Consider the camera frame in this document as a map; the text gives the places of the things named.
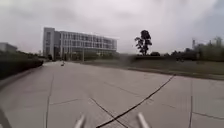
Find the grey concrete slab pavement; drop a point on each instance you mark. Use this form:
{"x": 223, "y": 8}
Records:
{"x": 100, "y": 83}

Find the tall dark tree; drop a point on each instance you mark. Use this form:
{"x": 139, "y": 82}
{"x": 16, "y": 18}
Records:
{"x": 143, "y": 41}

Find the large grey office building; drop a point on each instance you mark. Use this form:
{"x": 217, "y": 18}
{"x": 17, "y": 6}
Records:
{"x": 76, "y": 43}

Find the vehicle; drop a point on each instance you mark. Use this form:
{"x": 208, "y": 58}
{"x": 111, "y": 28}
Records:
{"x": 62, "y": 63}

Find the grass strip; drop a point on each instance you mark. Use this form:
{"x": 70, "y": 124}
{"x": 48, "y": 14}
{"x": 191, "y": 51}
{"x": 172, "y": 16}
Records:
{"x": 173, "y": 66}

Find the robot's own part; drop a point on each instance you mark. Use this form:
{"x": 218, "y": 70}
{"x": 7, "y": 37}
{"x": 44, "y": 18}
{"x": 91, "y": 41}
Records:
{"x": 143, "y": 120}
{"x": 79, "y": 122}

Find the row of trees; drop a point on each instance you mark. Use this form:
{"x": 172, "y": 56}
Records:
{"x": 196, "y": 52}

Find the dark green hedge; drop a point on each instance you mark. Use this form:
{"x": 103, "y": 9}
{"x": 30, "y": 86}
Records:
{"x": 16, "y": 63}

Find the low grey building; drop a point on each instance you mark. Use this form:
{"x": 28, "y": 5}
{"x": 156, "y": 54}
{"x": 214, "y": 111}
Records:
{"x": 7, "y": 47}

